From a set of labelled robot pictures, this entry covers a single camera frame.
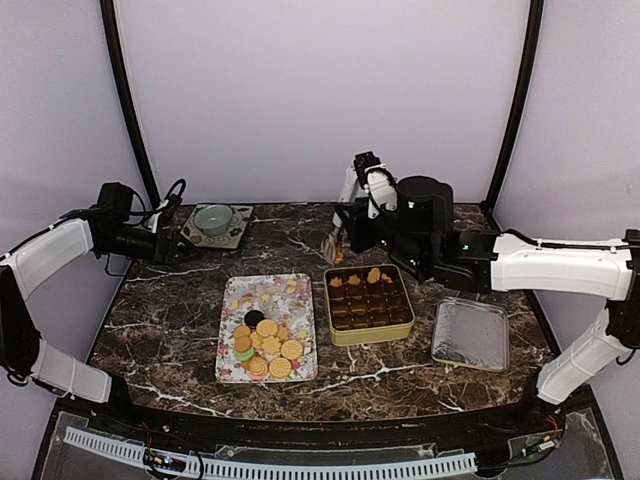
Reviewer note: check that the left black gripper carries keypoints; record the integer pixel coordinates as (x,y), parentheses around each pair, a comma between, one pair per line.
(171,246)

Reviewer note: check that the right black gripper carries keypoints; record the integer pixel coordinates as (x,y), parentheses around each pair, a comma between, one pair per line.
(354,226)

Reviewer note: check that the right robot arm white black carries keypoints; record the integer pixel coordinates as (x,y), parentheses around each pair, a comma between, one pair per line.
(413,220)

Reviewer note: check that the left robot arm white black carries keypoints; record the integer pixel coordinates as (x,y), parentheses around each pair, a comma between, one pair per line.
(113,227)

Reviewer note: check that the floral square coaster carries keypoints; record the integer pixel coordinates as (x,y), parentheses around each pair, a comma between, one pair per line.
(229,240)

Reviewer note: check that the green ceramic bowl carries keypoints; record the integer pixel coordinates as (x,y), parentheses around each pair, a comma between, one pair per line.
(213,220)

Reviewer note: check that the gold cookie tin box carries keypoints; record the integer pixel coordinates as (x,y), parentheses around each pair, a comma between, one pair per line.
(360,312)

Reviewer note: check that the black sandwich cookie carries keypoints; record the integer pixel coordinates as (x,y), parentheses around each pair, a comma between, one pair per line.
(253,317)

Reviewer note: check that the brown round cookie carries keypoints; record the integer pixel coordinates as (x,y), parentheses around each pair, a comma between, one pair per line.
(242,344)

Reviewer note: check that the floral rectangular tray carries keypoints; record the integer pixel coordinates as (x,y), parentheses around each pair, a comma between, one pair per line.
(283,298)

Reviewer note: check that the silver tin lid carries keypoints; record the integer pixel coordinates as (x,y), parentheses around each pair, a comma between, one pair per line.
(471,334)

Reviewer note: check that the green macaron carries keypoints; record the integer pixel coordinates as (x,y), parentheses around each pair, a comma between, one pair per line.
(245,356)

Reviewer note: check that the swirl pink cookie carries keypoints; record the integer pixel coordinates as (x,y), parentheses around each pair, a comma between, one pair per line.
(258,368)

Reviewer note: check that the round waffle cookie right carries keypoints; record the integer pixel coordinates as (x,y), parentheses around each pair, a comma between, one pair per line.
(292,350)

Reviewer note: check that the round waffle cookie bottom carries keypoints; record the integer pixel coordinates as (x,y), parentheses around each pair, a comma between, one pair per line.
(280,368)

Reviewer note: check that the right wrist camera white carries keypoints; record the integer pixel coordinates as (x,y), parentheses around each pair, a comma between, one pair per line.
(378,183)

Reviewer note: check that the white cable duct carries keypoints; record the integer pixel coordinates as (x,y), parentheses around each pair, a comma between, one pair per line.
(265,464)

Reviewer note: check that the left black frame post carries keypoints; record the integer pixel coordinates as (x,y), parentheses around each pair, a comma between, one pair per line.
(126,100)

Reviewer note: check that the black frame post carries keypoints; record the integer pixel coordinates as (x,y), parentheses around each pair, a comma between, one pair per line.
(126,100)
(520,95)

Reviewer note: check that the right black frame post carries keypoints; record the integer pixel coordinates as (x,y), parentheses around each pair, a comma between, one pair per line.
(520,95)

